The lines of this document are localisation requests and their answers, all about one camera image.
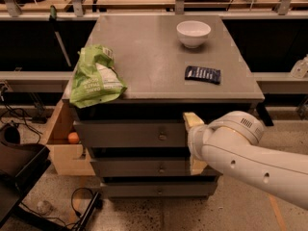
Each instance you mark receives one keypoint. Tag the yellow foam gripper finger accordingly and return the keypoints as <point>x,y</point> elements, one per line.
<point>192,120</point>
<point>196,166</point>

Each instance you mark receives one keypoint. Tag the grey top drawer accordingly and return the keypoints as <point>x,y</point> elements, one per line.
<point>131,133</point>

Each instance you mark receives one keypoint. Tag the grey drawer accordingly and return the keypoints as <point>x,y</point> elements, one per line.
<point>131,133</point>
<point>155,189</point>
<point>146,167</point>

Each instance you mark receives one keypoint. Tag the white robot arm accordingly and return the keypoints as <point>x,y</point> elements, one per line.
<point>229,145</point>

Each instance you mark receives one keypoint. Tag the grey middle drawer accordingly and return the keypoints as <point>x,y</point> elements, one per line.
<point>146,167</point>

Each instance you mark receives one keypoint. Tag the grey drawer cabinet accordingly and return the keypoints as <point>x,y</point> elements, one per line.
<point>152,61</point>

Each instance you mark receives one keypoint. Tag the grey bottom drawer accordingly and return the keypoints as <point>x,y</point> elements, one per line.
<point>155,189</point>

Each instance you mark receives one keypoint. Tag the dark blue snack packet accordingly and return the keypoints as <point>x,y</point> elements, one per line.
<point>203,74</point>

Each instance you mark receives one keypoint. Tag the white ceramic bowl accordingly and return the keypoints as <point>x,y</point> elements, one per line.
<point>192,33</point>

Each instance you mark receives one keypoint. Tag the green chip bag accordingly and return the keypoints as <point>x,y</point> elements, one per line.
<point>95,80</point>

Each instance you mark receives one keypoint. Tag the orange fruit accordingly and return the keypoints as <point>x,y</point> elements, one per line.
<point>73,138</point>

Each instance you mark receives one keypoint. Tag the light wooden box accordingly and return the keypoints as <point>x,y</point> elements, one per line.
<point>67,158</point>

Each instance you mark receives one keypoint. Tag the black bin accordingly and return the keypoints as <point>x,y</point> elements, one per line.
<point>21,166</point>

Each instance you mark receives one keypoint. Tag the green handled tool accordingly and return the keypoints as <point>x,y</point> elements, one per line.
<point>53,20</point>

